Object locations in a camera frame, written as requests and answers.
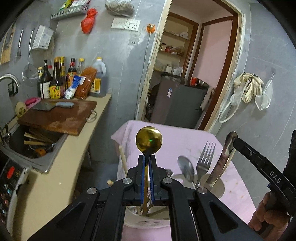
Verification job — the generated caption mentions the steel sink faucet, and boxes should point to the steel sink faucet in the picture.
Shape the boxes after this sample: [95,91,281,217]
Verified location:
[1,73,20,146]

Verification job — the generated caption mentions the wooden chopstick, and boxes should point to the wooden chopstick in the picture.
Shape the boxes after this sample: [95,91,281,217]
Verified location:
[119,145,128,175]

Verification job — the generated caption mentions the white wall socket panel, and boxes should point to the white wall socket panel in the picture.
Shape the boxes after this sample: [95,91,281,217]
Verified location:
[111,18,140,32]

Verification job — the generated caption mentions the orange wall hook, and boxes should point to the orange wall hook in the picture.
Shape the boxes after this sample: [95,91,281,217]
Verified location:
[147,24,156,34]

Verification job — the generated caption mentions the white hanging box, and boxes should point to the white hanging box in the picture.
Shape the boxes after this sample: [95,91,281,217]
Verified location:
[32,25,54,50]

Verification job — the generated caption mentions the small gold spoon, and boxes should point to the small gold spoon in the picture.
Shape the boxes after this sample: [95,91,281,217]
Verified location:
[135,126,163,215]

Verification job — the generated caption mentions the clear hanging plastic bag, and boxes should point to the clear hanging plastic bag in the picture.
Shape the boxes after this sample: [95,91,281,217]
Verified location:
[255,73,275,111]

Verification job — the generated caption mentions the red plastic bag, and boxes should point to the red plastic bag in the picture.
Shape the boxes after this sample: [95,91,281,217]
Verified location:
[80,8,97,34]

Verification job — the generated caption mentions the steel fork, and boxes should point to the steel fork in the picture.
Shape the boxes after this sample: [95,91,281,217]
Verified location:
[195,142,216,188]

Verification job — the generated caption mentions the person's right hand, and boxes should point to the person's right hand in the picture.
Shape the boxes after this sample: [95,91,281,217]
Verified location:
[248,192,290,231]

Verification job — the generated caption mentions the orange snack packet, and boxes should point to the orange snack packet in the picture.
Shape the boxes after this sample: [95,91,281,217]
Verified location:
[74,66,97,100]

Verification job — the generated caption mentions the hanging wooden board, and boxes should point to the hanging wooden board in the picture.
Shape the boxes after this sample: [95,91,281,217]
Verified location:
[1,22,16,65]

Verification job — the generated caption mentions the cleaver knife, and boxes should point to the cleaver knife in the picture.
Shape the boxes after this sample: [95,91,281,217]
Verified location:
[31,101,75,111]

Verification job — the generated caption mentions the yellow label sauce bottle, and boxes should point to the yellow label sauce bottle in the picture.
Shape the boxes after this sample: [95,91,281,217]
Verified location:
[49,57,62,99]

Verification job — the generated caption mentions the dark soy sauce bottle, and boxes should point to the dark soy sauce bottle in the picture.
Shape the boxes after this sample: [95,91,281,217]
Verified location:
[39,60,52,99]

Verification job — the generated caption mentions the dark grey cabinet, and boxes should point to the dark grey cabinet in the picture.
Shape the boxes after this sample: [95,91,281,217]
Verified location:
[150,76,207,129]

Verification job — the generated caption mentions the steel butter knife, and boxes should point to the steel butter knife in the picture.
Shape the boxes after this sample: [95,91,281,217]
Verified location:
[206,131,238,189]

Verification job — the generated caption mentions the large oil jug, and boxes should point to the large oil jug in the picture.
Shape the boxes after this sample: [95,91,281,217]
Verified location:
[89,57,108,97]

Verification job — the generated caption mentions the wooden cutting board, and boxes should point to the wooden cutting board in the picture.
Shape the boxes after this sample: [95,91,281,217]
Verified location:
[18,100,97,136]

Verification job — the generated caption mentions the white plastic utensil holder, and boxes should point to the white plastic utensil holder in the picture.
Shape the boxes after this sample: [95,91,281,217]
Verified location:
[123,176,226,230]

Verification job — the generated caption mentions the pink floral table cloth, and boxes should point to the pink floral table cloth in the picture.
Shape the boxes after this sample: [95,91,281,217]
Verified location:
[111,120,256,240]

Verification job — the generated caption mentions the hanging clear bag of goods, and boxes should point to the hanging clear bag of goods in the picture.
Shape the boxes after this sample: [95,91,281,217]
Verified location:
[105,0,134,17]

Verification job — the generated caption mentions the metal wall spice rack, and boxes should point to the metal wall spice rack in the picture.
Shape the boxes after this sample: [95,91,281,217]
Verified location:
[51,4,89,20]

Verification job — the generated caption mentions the hanging mesh strainer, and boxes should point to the hanging mesh strainer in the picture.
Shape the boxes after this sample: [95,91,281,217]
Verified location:
[22,28,39,87]

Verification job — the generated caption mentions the red cup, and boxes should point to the red cup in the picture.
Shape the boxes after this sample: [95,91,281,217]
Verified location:
[190,77,199,87]

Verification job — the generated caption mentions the white coiled hose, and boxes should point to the white coiled hose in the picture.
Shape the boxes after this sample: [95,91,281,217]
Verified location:
[218,97,241,124]

